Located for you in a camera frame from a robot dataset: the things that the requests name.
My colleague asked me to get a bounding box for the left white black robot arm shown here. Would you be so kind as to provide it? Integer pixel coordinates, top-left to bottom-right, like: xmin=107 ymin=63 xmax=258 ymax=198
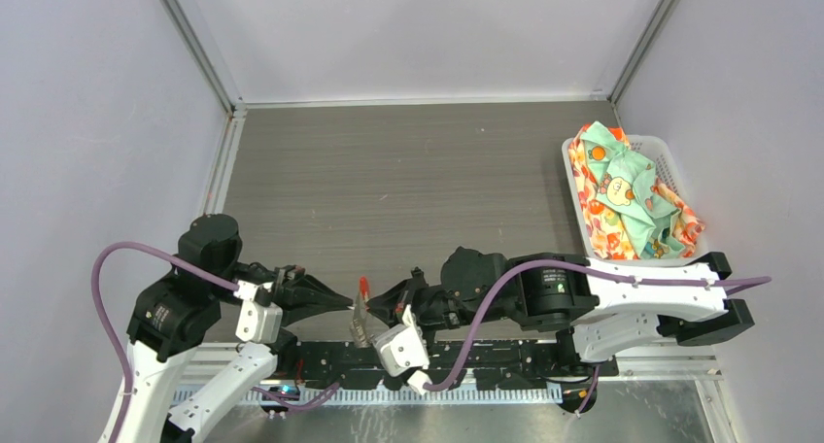
xmin=91 ymin=214 xmax=354 ymax=442

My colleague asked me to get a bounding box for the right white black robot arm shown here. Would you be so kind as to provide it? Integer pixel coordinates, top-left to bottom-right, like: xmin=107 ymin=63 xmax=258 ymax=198
xmin=366 ymin=247 xmax=755 ymax=376

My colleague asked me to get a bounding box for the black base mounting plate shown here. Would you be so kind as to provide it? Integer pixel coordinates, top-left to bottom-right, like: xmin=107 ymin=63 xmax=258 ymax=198
xmin=236 ymin=340 xmax=619 ymax=393

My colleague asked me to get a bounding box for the colourful patterned cloth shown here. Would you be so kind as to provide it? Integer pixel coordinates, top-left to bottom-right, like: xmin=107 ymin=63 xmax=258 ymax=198
xmin=565 ymin=121 xmax=704 ymax=260

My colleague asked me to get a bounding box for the white plastic basket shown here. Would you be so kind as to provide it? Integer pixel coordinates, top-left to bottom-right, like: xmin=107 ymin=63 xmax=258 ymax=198
xmin=561 ymin=134 xmax=710 ymax=269

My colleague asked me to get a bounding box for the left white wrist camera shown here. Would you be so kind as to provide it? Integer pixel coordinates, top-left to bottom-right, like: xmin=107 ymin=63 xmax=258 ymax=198
xmin=234 ymin=281 xmax=283 ymax=344

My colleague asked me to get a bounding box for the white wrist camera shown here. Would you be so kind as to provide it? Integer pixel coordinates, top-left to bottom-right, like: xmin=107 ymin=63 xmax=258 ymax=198
xmin=374 ymin=315 xmax=436 ymax=395
xmin=234 ymin=281 xmax=283 ymax=344

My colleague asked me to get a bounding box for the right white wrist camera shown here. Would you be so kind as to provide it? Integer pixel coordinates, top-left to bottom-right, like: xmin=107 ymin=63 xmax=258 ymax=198
xmin=374 ymin=315 xmax=436 ymax=395

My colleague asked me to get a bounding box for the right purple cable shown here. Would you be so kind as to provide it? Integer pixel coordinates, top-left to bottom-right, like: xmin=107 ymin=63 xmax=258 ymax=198
xmin=421 ymin=259 xmax=773 ymax=417

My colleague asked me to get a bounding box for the aluminium frame rail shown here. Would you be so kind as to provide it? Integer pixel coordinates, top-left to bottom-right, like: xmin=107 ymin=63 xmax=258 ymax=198
xmin=136 ymin=336 xmax=724 ymax=406

